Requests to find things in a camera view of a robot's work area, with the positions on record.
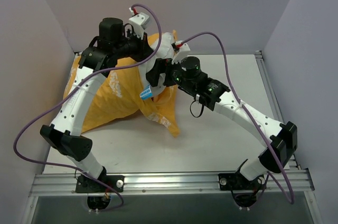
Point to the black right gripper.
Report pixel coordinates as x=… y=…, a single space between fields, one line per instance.
x=161 y=70

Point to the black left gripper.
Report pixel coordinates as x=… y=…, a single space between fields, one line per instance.
x=143 y=48

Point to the white pillow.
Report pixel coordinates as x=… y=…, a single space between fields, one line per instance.
x=165 y=51

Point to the orange pillowcase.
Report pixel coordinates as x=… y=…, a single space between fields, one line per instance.
x=118 y=97

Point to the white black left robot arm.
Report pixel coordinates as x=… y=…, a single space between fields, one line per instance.
x=112 y=43

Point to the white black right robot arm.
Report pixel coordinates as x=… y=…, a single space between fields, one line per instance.
x=279 y=140

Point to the blue white pillow label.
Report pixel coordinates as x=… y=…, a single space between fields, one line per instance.
x=146 y=93

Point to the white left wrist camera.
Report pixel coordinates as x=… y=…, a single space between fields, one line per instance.
x=139 y=22

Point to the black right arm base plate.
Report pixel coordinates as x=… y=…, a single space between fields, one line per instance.
x=237 y=182

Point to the aluminium front rail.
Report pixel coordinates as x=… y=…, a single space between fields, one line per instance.
x=134 y=184

